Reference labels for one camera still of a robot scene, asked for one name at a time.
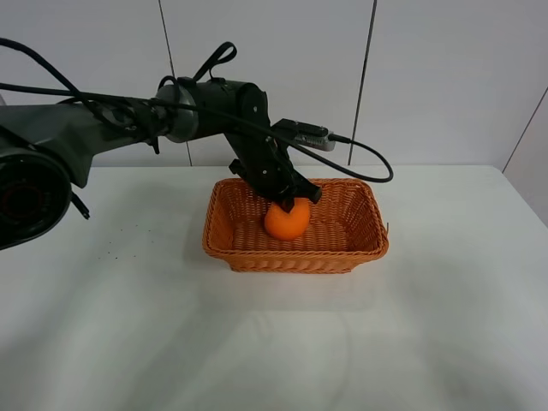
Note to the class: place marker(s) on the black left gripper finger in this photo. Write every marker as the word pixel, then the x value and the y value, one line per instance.
pixel 303 188
pixel 287 204

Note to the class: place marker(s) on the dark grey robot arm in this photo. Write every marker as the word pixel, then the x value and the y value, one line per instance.
pixel 47 150

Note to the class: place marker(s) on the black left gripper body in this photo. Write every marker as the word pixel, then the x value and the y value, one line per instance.
pixel 259 163

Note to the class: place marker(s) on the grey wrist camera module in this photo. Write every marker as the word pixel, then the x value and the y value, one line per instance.
pixel 305 134

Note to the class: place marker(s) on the orange wicker basket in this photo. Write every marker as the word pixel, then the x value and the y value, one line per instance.
pixel 345 230

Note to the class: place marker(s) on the orange with stem nub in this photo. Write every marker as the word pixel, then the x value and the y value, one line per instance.
pixel 287 226

